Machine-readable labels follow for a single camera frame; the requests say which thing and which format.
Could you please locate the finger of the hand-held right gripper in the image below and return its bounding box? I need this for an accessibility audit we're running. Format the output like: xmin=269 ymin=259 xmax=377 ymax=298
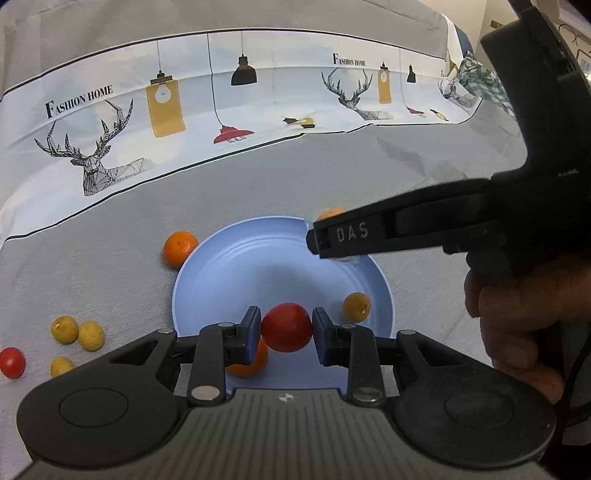
xmin=307 ymin=179 xmax=494 ymax=259

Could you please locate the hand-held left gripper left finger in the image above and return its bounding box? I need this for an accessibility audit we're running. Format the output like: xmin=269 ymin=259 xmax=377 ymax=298
xmin=104 ymin=306 xmax=262 ymax=407

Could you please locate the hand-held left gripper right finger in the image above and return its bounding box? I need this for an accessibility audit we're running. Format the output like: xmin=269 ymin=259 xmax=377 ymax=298
xmin=312 ymin=307 xmax=467 ymax=407

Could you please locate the red tomato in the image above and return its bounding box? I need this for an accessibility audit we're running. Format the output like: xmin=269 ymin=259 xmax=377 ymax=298
xmin=0 ymin=347 xmax=25 ymax=380
xmin=261 ymin=302 xmax=314 ymax=353

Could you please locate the small yellow fruit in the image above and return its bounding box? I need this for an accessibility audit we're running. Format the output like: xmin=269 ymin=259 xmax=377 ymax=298
xmin=342 ymin=292 xmax=372 ymax=323
xmin=49 ymin=356 xmax=76 ymax=378
xmin=50 ymin=316 xmax=79 ymax=344
xmin=78 ymin=320 xmax=105 ymax=352

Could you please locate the light blue plate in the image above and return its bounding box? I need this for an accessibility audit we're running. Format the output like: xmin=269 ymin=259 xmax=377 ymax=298
xmin=172 ymin=216 xmax=395 ymax=402

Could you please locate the person's right hand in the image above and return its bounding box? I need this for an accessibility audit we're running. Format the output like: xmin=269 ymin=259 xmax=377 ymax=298
xmin=464 ymin=251 xmax=591 ymax=404

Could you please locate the green checked cloth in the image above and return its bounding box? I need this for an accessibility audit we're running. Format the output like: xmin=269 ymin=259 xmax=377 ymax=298
xmin=455 ymin=51 xmax=515 ymax=118

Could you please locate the grey cloth with deer print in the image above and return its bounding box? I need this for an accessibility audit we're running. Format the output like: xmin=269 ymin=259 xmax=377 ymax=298
xmin=0 ymin=0 xmax=527 ymax=480

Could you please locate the blue cloth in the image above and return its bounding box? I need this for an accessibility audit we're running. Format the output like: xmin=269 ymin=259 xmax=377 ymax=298
xmin=450 ymin=23 xmax=474 ymax=61

